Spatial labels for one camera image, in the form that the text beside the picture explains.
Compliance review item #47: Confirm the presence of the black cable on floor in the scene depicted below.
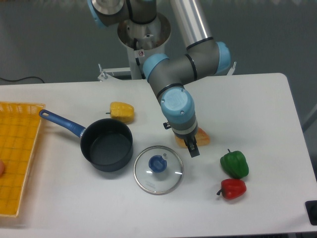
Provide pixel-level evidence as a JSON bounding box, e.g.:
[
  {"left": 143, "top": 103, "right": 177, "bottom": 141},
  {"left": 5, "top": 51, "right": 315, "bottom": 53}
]
[{"left": 0, "top": 76, "right": 46, "bottom": 84}]

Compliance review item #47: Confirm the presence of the black pot blue handle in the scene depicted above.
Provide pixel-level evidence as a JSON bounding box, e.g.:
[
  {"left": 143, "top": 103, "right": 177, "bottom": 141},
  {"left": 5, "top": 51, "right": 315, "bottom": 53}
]
[{"left": 39, "top": 110, "right": 133, "bottom": 172}]

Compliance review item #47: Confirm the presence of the red bell pepper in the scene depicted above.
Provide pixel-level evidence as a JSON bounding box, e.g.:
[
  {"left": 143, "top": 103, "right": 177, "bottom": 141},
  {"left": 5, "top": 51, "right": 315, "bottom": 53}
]
[{"left": 216, "top": 178, "right": 247, "bottom": 200}]

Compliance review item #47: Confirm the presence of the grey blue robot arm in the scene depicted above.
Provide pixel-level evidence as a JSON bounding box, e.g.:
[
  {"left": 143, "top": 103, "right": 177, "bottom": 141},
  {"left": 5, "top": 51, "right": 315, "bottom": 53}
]
[{"left": 88, "top": 0, "right": 231, "bottom": 157}]

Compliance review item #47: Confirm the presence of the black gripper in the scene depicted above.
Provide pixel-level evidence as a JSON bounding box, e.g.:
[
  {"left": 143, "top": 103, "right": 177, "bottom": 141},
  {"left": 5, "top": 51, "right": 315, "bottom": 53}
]
[{"left": 173, "top": 128, "right": 200, "bottom": 158}]

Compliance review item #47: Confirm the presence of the yellow bell pepper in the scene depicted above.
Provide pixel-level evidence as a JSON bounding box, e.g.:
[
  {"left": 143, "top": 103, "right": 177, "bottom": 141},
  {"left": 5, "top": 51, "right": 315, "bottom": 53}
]
[{"left": 106, "top": 102, "right": 135, "bottom": 123}]

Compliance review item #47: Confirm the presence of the green bell pepper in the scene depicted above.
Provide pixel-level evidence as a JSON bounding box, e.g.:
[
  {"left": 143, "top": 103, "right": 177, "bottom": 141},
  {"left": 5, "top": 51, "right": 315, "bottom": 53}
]
[{"left": 220, "top": 150, "right": 249, "bottom": 179}]

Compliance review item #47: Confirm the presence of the black table grommet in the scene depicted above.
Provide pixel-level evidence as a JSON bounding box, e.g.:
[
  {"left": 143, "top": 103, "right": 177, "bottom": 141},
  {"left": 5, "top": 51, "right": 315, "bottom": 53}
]
[{"left": 305, "top": 200, "right": 317, "bottom": 226}]

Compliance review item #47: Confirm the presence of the triangle bread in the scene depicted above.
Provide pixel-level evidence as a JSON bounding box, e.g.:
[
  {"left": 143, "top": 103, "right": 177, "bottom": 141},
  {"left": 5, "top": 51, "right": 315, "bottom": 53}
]
[{"left": 174, "top": 127, "right": 211, "bottom": 148}]

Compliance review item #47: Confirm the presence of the yellow plastic basket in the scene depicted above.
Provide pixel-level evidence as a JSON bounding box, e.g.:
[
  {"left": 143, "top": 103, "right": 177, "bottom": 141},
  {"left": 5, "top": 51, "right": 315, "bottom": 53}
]
[{"left": 0, "top": 102, "right": 46, "bottom": 217}]

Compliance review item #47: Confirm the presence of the glass lid blue knob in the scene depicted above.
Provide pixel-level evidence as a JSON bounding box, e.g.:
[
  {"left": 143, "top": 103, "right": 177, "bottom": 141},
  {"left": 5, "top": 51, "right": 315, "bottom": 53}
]
[{"left": 133, "top": 145, "right": 184, "bottom": 195}]

